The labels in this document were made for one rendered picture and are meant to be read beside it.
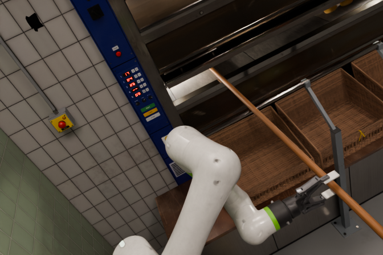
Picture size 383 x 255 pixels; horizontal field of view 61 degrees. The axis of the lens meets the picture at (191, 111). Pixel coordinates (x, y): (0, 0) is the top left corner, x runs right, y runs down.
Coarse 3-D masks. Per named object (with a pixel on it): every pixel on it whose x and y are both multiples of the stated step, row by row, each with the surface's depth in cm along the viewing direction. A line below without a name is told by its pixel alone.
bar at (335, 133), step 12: (372, 48) 182; (348, 60) 181; (324, 72) 180; (300, 84) 178; (276, 96) 177; (312, 96) 179; (228, 120) 176; (204, 132) 175; (336, 132) 173; (336, 144) 177; (336, 156) 184; (336, 168) 192; (336, 180) 201; (348, 216) 220; (336, 228) 229; (348, 228) 226; (360, 228) 223
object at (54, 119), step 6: (66, 108) 180; (54, 114) 177; (60, 114) 174; (66, 114) 175; (54, 120) 174; (60, 120) 175; (66, 120) 177; (72, 120) 180; (54, 126) 176; (66, 126) 178; (72, 126) 180; (60, 132) 179
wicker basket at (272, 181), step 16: (272, 112) 225; (240, 128) 223; (256, 128) 226; (288, 128) 209; (224, 144) 225; (240, 144) 227; (256, 144) 230; (272, 144) 232; (240, 160) 230; (256, 160) 225; (272, 160) 220; (288, 160) 216; (256, 176) 214; (272, 176) 210; (288, 176) 194; (304, 176) 199; (256, 192) 192; (272, 192) 197
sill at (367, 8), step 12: (360, 12) 214; (336, 24) 212; (312, 36) 211; (288, 48) 210; (264, 60) 208; (240, 72) 207; (216, 84) 206; (192, 96) 205; (204, 96) 207; (180, 108) 205
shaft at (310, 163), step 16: (224, 80) 201; (240, 96) 183; (256, 112) 168; (272, 128) 155; (288, 144) 145; (304, 160) 135; (320, 176) 127; (336, 192) 120; (352, 208) 113; (368, 224) 108
